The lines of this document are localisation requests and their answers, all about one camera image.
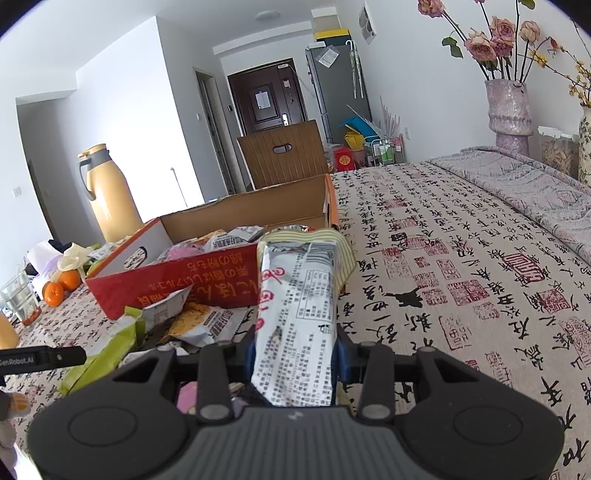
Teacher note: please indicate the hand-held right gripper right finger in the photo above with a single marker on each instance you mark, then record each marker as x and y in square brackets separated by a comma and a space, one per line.
[342, 357]

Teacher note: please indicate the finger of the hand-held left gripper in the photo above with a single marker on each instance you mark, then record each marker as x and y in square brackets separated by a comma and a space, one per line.
[46, 357]

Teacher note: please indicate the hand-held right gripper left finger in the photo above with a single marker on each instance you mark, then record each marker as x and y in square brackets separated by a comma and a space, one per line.
[251, 353]

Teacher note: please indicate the yellow striped silver snack packet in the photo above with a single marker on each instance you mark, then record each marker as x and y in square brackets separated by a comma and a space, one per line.
[295, 323]

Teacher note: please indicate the white cracker snack packet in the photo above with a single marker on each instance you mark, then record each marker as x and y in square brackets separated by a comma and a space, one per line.
[207, 323]
[235, 237]
[166, 307]

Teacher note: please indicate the green snack packet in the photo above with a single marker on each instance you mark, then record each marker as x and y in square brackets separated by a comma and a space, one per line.
[106, 353]

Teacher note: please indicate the pink snack packet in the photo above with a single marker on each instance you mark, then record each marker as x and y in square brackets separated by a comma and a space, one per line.
[182, 253]
[187, 399]

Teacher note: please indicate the red cardboard box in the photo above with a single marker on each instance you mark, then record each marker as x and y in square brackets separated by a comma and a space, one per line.
[207, 281]

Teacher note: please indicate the person's left forearm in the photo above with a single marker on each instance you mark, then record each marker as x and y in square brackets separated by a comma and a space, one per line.
[5, 443]

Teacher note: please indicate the clear jar of snacks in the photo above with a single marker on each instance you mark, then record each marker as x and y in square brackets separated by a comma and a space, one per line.
[558, 154]

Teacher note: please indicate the person's left hand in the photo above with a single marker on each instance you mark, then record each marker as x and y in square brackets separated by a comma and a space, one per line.
[18, 402]

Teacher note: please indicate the yellow rounded container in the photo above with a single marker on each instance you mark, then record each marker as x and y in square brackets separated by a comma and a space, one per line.
[7, 332]

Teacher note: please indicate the clear drinking glass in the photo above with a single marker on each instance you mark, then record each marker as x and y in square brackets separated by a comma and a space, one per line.
[21, 300]

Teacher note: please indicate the orange fruit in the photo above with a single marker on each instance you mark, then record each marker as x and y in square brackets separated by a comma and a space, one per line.
[71, 280]
[53, 294]

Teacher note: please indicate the white tissue paper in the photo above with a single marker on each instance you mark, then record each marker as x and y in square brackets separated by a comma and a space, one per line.
[44, 258]

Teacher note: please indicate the small green sachet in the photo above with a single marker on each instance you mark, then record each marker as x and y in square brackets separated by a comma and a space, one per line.
[94, 268]

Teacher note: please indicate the small white sachet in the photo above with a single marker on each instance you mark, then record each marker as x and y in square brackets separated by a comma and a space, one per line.
[99, 251]

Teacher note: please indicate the yellow thermos jug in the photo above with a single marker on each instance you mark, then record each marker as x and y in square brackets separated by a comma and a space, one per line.
[113, 198]

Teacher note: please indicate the wooden chair back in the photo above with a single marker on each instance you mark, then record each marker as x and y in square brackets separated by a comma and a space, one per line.
[281, 157]

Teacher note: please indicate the small red gift box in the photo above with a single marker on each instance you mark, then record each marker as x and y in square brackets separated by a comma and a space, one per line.
[344, 159]

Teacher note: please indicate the blue plastic item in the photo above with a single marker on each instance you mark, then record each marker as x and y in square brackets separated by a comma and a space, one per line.
[358, 125]

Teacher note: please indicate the grey patterned cloth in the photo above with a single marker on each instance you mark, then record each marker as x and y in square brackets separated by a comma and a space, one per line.
[521, 184]

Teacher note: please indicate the dark brown door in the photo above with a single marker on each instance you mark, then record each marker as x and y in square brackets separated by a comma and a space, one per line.
[265, 97]

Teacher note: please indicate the grey refrigerator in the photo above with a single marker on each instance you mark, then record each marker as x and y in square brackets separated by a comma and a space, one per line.
[334, 92]

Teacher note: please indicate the purple ribbed vase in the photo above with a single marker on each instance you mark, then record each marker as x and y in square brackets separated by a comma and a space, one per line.
[508, 115]

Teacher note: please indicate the white patterned vase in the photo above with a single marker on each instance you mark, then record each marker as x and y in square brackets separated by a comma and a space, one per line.
[585, 147]

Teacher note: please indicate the yellow and white carton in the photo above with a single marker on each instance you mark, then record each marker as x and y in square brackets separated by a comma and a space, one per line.
[330, 30]

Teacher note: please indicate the round ceiling lamp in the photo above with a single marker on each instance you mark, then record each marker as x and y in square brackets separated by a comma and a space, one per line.
[268, 15]

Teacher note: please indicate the pink artificial roses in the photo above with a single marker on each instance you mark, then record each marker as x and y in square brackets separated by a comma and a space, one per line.
[485, 44]

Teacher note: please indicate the yellow artificial flower sprigs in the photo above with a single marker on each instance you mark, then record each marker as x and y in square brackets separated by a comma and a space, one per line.
[568, 64]

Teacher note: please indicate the white light switch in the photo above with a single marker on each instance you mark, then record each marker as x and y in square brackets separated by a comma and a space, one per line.
[17, 192]

